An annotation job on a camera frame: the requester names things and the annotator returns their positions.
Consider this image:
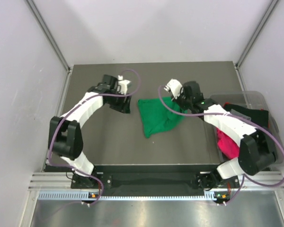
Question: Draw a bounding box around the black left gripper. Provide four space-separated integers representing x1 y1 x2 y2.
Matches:
106 89 131 114

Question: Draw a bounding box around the green t-shirt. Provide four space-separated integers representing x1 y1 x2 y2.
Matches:
137 97 187 138

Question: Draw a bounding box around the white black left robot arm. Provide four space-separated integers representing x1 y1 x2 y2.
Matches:
48 75 131 188

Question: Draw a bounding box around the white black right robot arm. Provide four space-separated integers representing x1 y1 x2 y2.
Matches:
164 79 277 187

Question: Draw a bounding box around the grey t-shirt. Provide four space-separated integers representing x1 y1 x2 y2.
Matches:
230 109 251 121

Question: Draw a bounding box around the pink t-shirt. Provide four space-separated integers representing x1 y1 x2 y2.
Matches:
216 129 239 159

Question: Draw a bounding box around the clear plastic storage bin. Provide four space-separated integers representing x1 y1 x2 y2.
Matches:
204 91 284 168

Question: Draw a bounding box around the black folded t-shirt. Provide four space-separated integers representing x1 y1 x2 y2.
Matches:
223 103 269 128

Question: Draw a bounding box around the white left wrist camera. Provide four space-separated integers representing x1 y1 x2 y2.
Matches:
117 75 132 95

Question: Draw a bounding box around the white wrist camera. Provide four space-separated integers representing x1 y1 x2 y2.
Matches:
117 75 132 95
163 79 183 99

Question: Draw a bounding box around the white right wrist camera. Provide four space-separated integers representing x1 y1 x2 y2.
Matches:
163 79 183 99

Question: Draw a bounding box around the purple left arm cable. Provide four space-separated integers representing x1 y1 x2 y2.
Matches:
48 69 142 204

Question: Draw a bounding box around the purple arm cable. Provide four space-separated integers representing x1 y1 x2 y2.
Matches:
48 69 142 204
158 85 284 204

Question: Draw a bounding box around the left aluminium corner post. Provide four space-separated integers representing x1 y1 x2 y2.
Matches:
25 0 73 74

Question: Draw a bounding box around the aluminium corner post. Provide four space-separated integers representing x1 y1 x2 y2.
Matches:
25 0 73 74
234 0 280 70

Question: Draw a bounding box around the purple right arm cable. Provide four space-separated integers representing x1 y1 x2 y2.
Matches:
158 85 284 204

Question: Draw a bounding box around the aluminium front frame rail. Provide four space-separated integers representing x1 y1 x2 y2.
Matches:
28 171 284 191

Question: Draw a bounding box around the right aluminium corner post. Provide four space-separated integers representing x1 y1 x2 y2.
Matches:
234 0 280 70

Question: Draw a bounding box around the grey slotted cable duct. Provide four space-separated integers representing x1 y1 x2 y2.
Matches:
38 191 229 201

